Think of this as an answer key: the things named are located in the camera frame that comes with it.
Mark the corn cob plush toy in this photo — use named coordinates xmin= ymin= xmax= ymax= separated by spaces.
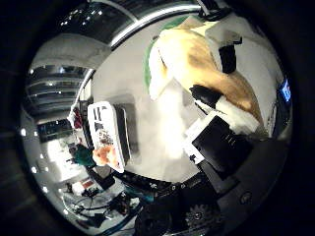
xmin=142 ymin=14 xmax=267 ymax=132

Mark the orange shrimp plush toy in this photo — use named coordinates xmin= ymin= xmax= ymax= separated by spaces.
xmin=92 ymin=144 xmax=121 ymax=168

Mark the white plastic basket container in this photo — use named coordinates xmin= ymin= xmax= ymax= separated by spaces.
xmin=87 ymin=100 xmax=139 ymax=174

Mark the computer monitor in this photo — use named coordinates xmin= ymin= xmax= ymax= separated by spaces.
xmin=279 ymin=78 xmax=292 ymax=103

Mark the teal fabric object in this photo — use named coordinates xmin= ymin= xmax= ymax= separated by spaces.
xmin=73 ymin=145 xmax=96 ymax=168

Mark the small red object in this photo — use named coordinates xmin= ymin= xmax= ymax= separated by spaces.
xmin=72 ymin=107 xmax=84 ymax=130

